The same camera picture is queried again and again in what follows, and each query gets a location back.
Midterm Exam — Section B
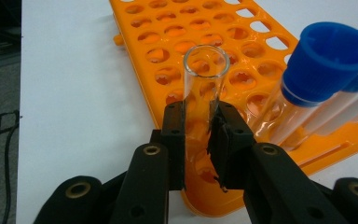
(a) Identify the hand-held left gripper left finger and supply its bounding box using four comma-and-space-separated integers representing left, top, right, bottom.
150, 101, 186, 191

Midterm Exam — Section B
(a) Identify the orange plastic test tube rack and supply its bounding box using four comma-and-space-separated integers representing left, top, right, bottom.
108, 0, 358, 218

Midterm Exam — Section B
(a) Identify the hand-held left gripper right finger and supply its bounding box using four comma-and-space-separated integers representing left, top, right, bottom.
206, 99, 258, 192

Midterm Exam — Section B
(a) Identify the black floor cable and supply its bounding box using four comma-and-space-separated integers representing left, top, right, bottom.
2, 120, 21, 224

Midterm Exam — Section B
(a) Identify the clear test tube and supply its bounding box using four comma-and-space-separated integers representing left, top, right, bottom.
182, 44, 231, 190

